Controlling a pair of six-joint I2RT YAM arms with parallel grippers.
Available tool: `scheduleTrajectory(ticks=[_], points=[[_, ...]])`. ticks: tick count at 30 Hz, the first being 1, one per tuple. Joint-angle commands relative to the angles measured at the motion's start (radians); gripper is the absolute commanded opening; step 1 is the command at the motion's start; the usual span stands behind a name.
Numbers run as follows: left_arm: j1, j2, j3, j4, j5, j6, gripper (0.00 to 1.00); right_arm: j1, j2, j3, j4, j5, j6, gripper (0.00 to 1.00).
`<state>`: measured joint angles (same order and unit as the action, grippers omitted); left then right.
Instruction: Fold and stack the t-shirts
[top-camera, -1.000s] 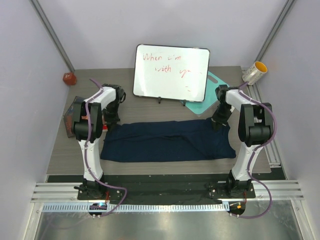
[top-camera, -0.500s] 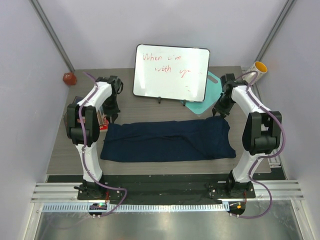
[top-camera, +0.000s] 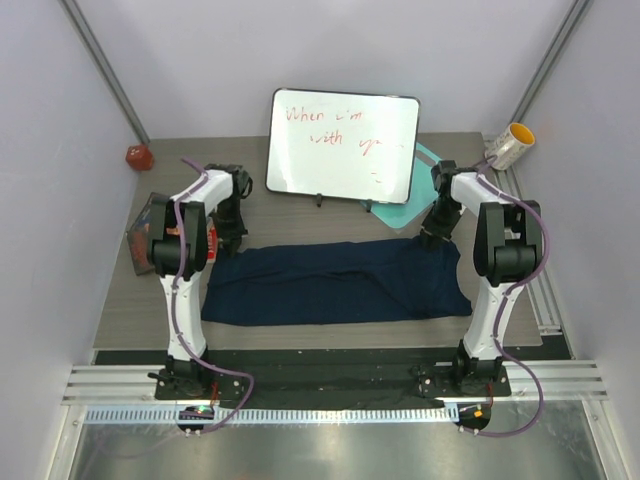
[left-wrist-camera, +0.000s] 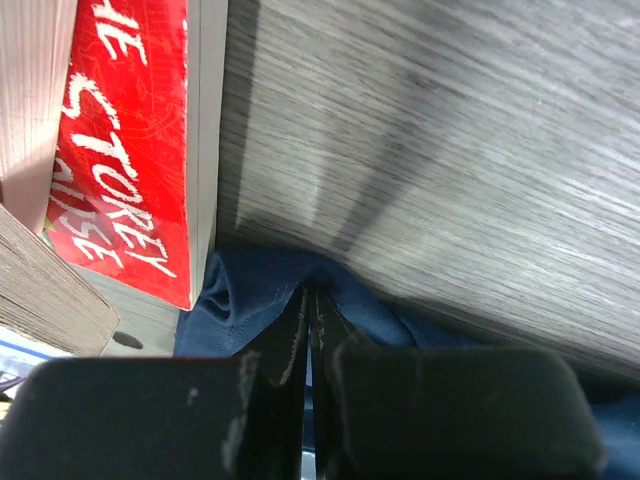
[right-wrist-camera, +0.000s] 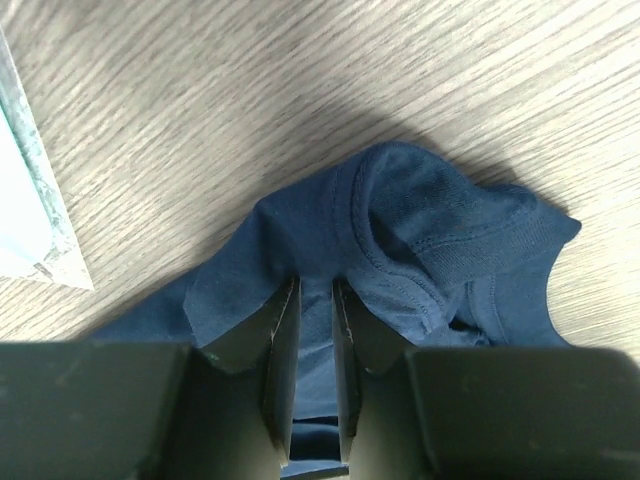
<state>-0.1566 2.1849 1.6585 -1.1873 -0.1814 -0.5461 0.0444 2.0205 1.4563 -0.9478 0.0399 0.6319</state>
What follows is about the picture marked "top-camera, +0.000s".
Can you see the red cube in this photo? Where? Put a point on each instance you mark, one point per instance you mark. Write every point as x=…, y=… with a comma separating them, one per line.
x=139, y=157

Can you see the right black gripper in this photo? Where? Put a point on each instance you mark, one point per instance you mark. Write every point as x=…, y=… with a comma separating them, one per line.
x=429, y=226

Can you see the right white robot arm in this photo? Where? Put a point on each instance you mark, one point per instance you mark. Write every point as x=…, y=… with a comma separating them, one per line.
x=510, y=249

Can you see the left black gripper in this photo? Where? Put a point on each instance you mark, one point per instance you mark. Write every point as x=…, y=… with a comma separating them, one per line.
x=231, y=240

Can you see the white mug yellow inside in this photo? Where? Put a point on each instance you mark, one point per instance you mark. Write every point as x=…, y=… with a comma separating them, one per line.
x=509, y=146

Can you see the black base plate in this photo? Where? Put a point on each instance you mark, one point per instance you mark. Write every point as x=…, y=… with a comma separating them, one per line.
x=346, y=378

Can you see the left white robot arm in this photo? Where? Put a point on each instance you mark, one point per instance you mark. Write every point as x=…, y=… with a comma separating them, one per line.
x=183, y=229

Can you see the dark orange cover book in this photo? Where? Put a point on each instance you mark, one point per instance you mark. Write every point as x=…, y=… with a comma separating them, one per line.
x=137, y=241

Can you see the blue nineteen eighty-four book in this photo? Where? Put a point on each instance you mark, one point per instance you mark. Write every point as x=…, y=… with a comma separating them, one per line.
x=144, y=215

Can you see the white whiteboard with red writing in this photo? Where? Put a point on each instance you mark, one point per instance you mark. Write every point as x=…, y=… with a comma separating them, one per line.
x=351, y=146

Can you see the red paperback book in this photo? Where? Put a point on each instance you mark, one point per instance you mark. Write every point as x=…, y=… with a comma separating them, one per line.
x=212, y=241

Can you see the dark blue t shirt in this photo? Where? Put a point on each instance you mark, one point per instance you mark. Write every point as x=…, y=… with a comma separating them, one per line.
x=338, y=283

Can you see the aluminium rail frame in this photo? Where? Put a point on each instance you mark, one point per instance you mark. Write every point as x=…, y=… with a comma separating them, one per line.
x=547, y=386

